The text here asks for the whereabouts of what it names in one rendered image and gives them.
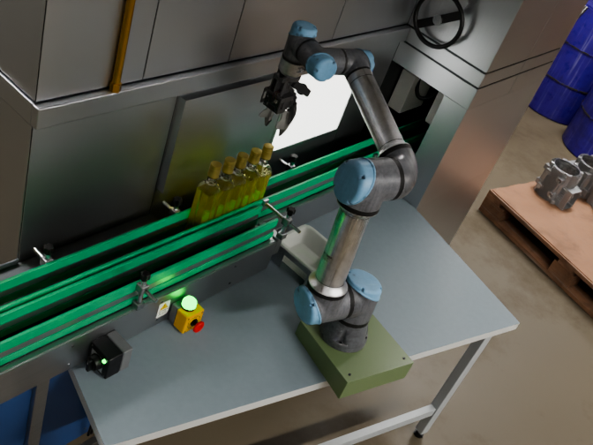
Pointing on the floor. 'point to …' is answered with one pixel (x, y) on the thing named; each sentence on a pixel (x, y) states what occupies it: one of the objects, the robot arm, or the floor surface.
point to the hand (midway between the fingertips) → (275, 126)
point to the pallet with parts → (552, 222)
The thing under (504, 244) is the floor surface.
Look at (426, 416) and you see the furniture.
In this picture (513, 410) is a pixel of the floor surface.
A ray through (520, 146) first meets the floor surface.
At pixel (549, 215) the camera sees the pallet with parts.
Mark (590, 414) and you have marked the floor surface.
